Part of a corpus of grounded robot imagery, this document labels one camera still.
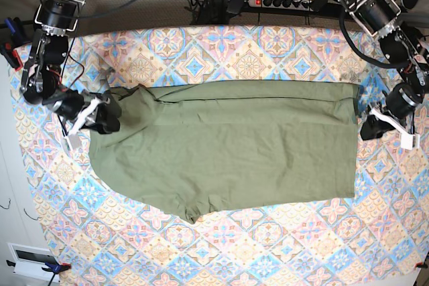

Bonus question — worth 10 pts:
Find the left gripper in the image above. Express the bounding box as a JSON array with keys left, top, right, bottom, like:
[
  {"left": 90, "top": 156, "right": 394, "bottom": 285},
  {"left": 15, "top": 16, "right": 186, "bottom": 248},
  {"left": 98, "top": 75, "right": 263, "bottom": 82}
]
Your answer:
[{"left": 360, "top": 103, "right": 420, "bottom": 149}]

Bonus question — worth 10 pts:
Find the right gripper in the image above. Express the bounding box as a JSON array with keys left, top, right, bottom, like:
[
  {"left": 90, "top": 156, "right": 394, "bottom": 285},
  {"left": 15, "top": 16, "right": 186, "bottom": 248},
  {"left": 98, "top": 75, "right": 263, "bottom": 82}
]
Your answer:
[{"left": 53, "top": 90, "right": 121, "bottom": 149}]

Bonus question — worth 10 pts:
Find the green t-shirt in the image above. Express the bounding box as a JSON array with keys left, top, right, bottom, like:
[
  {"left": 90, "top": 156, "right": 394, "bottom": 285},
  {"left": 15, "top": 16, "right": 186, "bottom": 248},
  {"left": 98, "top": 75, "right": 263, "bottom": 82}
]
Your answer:
[{"left": 88, "top": 80, "right": 359, "bottom": 223}]

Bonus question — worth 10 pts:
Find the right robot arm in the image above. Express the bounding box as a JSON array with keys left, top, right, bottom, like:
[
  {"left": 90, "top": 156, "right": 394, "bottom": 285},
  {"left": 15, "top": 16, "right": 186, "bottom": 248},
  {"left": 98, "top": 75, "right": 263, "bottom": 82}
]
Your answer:
[{"left": 19, "top": 0, "right": 121, "bottom": 149}]

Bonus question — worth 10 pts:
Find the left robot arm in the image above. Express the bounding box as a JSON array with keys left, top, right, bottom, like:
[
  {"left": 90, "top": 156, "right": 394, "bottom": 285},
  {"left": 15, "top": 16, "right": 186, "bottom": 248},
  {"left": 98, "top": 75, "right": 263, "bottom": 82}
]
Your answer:
[{"left": 334, "top": 0, "right": 428, "bottom": 150}]

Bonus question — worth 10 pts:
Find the patterned tablecloth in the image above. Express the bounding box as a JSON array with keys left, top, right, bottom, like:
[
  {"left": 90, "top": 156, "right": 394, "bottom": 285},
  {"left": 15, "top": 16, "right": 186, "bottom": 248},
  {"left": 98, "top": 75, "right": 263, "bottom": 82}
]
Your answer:
[{"left": 7, "top": 26, "right": 428, "bottom": 285}]

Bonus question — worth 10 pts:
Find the orange black clamp left top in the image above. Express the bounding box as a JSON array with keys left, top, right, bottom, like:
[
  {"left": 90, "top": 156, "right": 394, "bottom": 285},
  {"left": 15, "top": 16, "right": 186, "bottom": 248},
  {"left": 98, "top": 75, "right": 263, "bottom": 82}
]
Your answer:
[{"left": 1, "top": 17, "right": 24, "bottom": 71}]

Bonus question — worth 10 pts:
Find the orange clamp bottom right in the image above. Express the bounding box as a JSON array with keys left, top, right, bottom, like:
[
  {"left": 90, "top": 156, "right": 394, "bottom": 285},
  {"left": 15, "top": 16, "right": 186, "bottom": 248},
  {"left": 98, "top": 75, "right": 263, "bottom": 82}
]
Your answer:
[{"left": 415, "top": 262, "right": 428, "bottom": 269}]

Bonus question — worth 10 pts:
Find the white power strip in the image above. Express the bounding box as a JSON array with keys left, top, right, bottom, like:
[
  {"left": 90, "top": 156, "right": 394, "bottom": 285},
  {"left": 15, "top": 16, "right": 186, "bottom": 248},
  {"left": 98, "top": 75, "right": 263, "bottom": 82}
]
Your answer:
[{"left": 247, "top": 0, "right": 312, "bottom": 11}]

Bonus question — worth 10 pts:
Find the blue clamp bottom left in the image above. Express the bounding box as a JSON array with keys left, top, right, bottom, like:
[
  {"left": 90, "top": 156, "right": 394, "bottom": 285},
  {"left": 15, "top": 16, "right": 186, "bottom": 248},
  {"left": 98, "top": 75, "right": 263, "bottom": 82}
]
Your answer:
[{"left": 6, "top": 260, "right": 71, "bottom": 282}]

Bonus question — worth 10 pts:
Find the white wall socket box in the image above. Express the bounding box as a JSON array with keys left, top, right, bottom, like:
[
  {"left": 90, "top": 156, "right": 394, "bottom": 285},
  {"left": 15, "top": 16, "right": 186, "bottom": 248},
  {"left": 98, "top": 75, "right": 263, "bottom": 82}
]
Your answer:
[{"left": 6, "top": 242, "right": 57, "bottom": 281}]

